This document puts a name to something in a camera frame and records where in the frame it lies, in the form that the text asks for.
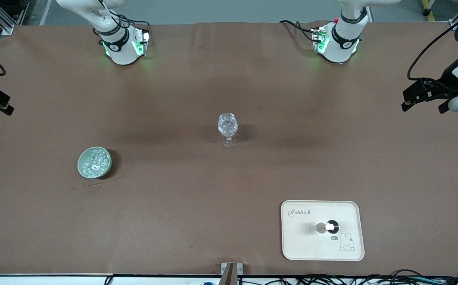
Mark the black cable tangle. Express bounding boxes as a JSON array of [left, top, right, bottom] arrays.
[[237, 269, 458, 285]]

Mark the clear stemmed wine glass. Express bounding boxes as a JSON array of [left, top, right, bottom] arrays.
[[218, 113, 239, 148]]

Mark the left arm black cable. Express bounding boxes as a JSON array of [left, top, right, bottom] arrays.
[[407, 18, 458, 82]]

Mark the steel double jigger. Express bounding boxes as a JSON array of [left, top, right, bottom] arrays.
[[316, 219, 340, 235]]

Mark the right base black cable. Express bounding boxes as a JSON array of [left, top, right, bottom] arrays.
[[128, 18, 151, 36]]

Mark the cream rabbit print tray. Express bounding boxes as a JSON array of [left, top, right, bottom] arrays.
[[280, 200, 365, 262]]

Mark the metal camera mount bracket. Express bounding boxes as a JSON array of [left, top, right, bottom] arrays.
[[220, 262, 244, 285]]

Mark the left base black cable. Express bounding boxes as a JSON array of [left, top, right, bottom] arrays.
[[280, 20, 316, 43]]

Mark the brown table cover mat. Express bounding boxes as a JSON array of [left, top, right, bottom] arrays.
[[0, 21, 458, 276]]

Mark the base black cable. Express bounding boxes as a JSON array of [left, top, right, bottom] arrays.
[[280, 20, 316, 43], [128, 18, 151, 36]]

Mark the heap of clear ice cubes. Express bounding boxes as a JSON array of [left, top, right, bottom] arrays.
[[81, 150, 109, 177]]

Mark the pale green round bowl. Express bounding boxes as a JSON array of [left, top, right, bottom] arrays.
[[77, 146, 112, 179]]

